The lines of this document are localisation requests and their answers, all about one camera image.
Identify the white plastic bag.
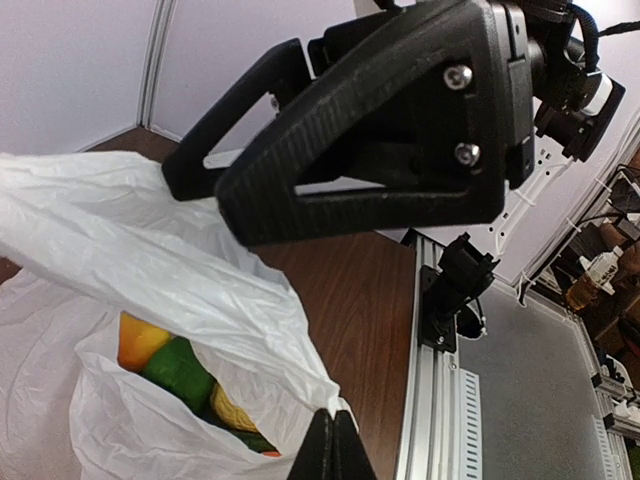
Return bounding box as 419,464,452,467
1,152,347,479

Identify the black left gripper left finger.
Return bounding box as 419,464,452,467
288,409,334,480

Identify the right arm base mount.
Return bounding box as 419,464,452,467
418,233,499,353

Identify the aluminium front rail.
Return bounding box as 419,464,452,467
392,229,631,480

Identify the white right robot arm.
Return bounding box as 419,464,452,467
152,1,639,284

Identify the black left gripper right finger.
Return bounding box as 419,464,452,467
332,410,376,480

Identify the right aluminium corner post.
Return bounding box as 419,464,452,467
136,0,176,129

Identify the orange fruit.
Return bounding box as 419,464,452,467
117,312,171,372

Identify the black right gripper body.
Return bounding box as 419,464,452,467
307,0,626,164

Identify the green fruit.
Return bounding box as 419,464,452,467
141,337,216,415

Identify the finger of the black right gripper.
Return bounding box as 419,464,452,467
215,1,535,246
162,39,311,201

